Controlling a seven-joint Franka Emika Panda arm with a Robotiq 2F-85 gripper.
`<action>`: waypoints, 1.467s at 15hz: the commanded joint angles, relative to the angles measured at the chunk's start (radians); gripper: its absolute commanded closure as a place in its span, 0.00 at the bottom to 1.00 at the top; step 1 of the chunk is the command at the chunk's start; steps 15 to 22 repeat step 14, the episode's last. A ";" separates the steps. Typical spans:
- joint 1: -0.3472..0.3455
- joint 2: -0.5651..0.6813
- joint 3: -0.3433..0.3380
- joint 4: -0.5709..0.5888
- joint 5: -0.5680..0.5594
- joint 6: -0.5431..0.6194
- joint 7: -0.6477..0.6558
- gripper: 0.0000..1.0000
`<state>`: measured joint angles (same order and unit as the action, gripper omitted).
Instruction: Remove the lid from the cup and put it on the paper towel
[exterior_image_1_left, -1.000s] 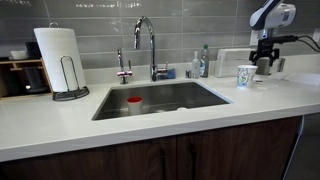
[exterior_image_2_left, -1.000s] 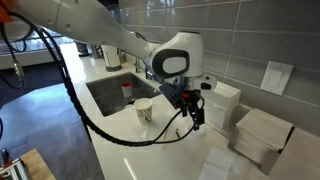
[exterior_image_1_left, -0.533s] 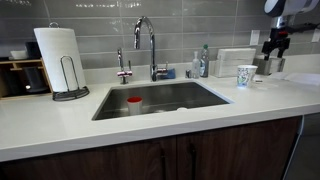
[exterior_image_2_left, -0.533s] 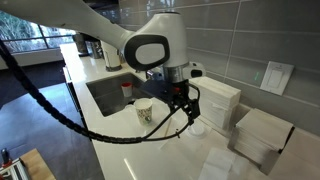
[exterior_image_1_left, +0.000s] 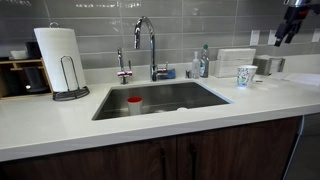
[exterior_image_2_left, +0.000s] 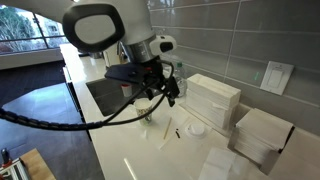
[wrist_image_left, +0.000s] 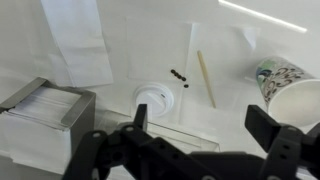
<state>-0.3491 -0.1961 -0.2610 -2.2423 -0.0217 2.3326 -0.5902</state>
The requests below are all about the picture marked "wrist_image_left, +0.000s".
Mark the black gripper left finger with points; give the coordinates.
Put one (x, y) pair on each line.
(110, 156)

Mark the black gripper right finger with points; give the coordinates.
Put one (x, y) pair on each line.
(283, 150)

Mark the printed paper coffee cup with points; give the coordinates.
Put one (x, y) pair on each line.
(283, 80)

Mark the white coffee cup lid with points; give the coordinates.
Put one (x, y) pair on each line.
(153, 98)

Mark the folded white paper towel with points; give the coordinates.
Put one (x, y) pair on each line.
(80, 43)

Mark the grey metal napkin dispenser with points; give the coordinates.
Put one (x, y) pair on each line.
(80, 123)

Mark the clear acrylic tray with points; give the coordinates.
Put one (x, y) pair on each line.
(186, 138)

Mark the single black bead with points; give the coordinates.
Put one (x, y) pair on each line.
(186, 86)

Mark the wooden stir stick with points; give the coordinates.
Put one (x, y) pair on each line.
(206, 80)

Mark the row of black beads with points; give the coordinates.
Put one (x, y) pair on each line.
(178, 75)

